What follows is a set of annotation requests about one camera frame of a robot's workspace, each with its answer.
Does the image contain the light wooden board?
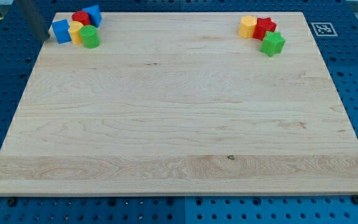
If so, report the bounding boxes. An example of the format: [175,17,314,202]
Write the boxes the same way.
[0,12,358,197]

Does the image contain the yellow hexagon block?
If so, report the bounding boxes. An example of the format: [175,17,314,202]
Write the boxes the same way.
[238,16,257,39]

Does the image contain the green cylinder block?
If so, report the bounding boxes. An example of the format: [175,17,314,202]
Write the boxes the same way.
[80,25,100,49]

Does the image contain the green star block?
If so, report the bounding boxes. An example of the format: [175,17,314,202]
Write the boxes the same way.
[260,31,286,57]

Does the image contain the red star block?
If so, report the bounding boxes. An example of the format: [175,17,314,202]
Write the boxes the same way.
[252,17,277,40]

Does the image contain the blue angular block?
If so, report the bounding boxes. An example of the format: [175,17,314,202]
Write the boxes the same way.
[82,4,102,27]

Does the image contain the yellow cylinder block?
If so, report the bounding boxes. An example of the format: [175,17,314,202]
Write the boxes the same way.
[68,21,83,44]

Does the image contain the red cylinder block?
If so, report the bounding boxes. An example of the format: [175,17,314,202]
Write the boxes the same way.
[71,11,91,26]

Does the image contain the blue cube block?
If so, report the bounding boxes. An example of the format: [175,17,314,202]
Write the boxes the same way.
[52,19,71,44]

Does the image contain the white fiducial marker tag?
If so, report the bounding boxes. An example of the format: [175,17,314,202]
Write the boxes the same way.
[311,22,337,37]

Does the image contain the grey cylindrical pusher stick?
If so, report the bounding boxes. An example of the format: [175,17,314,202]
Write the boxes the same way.
[14,0,50,42]

